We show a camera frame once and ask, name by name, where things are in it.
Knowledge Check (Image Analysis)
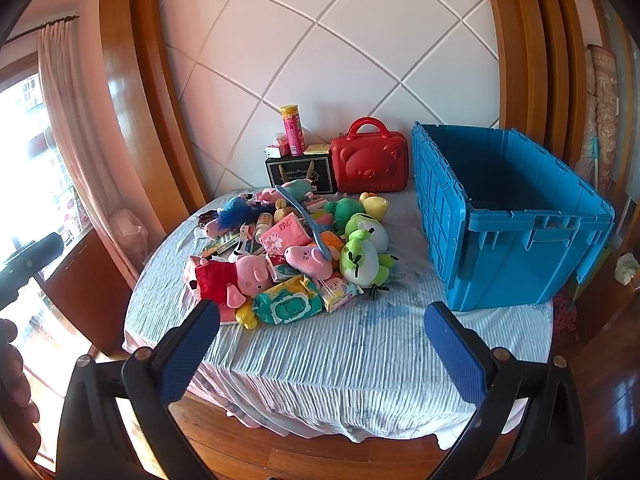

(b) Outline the black gift box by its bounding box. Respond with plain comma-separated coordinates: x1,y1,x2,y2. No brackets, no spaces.
265,155,336,196

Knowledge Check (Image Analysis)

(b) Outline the white crumpled cloth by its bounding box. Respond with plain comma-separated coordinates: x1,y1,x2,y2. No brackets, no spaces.
614,252,640,286

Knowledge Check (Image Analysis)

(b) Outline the teal dress pig plush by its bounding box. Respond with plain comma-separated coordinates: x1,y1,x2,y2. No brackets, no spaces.
274,180,318,201

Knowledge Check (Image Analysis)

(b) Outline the person's left hand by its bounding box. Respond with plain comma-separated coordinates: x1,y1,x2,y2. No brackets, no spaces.
0,319,41,456

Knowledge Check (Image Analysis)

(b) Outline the rolled patterned carpet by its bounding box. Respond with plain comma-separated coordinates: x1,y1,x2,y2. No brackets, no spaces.
575,44,621,196

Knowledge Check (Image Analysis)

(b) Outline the small pink plush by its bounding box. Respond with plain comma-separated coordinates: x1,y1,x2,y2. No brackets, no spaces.
197,212,236,238

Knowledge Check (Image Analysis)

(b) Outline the blue fuzzy plush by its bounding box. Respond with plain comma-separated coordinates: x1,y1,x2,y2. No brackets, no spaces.
216,196,271,226

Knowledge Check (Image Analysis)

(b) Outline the green white frog plush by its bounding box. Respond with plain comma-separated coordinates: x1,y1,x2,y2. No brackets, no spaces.
345,212,390,253

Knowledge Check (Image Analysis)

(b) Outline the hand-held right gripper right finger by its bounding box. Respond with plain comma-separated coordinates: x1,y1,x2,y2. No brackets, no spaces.
424,301,587,480

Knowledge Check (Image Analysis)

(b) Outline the blue plastic stick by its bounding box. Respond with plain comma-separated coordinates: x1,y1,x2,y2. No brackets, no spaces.
274,185,335,262

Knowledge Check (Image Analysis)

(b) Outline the green toothpaste box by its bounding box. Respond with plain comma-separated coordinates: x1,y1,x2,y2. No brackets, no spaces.
200,237,241,260

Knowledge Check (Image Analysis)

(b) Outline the lime green frog plush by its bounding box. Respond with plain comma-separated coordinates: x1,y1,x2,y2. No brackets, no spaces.
339,230,400,301

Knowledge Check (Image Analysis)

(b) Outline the pink curtain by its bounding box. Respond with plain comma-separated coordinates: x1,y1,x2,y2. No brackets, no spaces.
37,22,166,291

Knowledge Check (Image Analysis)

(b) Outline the small yellow plush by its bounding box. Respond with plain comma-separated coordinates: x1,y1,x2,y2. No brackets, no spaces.
235,302,261,330

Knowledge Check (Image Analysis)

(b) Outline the yellow pink snack can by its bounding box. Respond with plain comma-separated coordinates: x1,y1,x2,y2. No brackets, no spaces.
280,105,307,157

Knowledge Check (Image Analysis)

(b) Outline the blue plastic crate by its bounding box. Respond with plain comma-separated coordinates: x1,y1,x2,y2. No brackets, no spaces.
411,121,616,312

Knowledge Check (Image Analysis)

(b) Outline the pink flower tissue pack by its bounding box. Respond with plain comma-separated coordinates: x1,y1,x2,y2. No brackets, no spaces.
259,214,312,257

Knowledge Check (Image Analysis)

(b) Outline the teal handle mop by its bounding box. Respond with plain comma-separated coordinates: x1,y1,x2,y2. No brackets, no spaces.
590,137,602,192

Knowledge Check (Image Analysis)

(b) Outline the dark green plush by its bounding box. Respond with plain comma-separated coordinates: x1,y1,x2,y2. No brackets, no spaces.
325,198,368,231

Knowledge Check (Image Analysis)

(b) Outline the pink plastic bag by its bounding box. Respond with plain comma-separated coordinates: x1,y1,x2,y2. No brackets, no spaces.
109,209,150,266

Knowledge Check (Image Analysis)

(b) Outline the black white spotted toy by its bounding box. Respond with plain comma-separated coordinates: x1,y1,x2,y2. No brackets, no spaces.
230,237,263,261

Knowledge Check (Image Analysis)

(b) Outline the orange dress pig plush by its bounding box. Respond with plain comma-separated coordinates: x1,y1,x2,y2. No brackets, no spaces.
284,230,347,281

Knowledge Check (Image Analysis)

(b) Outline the pink green tissue pack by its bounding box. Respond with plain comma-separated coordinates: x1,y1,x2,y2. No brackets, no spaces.
318,274,362,313

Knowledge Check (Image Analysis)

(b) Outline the red bear handle case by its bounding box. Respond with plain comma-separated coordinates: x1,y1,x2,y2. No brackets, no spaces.
329,117,408,194

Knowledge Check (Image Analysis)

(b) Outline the yellow duck plush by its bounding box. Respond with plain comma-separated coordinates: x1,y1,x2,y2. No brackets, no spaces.
359,192,390,222

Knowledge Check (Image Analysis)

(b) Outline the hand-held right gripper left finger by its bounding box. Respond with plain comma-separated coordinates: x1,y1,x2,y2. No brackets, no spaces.
55,299,221,480

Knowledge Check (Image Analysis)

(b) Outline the low wooden cabinet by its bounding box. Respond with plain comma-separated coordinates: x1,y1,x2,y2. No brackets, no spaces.
37,230,133,356

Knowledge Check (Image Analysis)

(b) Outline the small red white box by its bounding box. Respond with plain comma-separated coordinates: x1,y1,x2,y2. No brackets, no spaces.
265,134,292,159

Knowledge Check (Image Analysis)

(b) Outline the green wet wipes pack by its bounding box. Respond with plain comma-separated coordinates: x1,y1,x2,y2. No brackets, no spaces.
252,276,326,326

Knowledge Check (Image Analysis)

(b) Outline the red dress pig plush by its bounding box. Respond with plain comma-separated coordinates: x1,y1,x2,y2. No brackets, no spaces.
183,254,275,311

